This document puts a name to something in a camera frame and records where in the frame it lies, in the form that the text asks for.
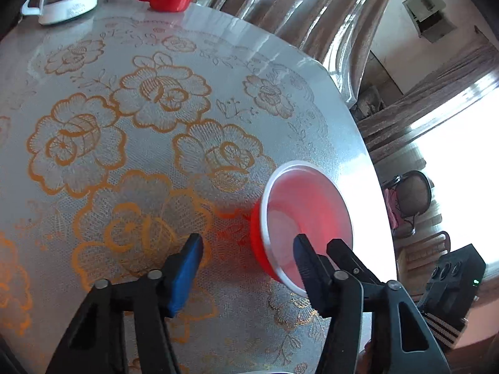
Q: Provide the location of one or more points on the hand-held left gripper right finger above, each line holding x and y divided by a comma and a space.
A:
308, 268

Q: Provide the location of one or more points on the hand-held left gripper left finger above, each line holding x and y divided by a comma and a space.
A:
187, 272

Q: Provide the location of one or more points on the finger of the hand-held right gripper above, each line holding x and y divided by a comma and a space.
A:
349, 257

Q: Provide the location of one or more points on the red plastic bowl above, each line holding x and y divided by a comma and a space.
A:
312, 210

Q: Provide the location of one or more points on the wooden bench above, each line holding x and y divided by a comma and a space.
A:
425, 251

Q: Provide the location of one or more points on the pink cloth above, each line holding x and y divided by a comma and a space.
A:
391, 206

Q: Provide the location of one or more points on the round-backed chair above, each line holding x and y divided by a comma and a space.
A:
415, 194

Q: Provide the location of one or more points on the brown shiny curtain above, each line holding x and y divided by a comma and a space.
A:
429, 97

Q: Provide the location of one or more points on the floral lace tablecloth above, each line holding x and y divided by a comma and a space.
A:
117, 85

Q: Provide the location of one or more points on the silvery ribbed curtain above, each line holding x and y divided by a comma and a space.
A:
312, 7

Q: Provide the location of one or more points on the wall electrical box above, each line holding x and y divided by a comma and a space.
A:
429, 11

